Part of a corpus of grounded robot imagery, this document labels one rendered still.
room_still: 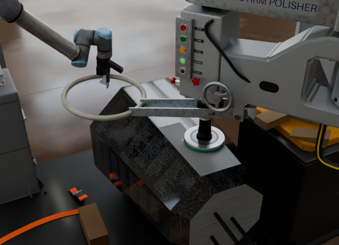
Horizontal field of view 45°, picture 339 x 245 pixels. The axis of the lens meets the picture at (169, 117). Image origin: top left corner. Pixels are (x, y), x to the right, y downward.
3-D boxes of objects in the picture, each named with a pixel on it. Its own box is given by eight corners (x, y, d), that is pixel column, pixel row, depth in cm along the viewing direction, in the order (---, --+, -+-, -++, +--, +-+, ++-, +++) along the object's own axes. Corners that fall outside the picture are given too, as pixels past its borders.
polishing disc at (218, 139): (202, 155, 203) (202, 153, 203) (175, 135, 218) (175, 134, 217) (232, 140, 214) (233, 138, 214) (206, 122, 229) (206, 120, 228)
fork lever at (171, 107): (259, 103, 201) (257, 94, 199) (245, 123, 187) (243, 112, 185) (146, 103, 239) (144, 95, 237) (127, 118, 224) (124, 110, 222)
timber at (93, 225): (79, 220, 277) (77, 207, 271) (97, 214, 281) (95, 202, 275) (91, 253, 254) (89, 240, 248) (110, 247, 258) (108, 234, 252)
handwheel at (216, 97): (238, 107, 187) (242, 78, 179) (230, 117, 180) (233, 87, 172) (209, 99, 194) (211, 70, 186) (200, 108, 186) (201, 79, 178)
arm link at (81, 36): (70, 42, 236) (92, 44, 236) (74, 25, 240) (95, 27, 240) (74, 49, 245) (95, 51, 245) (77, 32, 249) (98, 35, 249)
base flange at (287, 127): (312, 94, 276) (313, 88, 273) (371, 131, 239) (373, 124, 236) (252, 111, 257) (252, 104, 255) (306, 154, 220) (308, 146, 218)
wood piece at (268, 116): (277, 112, 248) (278, 105, 246) (290, 119, 241) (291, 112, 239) (253, 122, 239) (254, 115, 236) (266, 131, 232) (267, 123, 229)
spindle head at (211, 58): (264, 98, 199) (277, 8, 175) (248, 120, 183) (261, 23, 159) (198, 82, 214) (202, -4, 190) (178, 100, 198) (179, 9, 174)
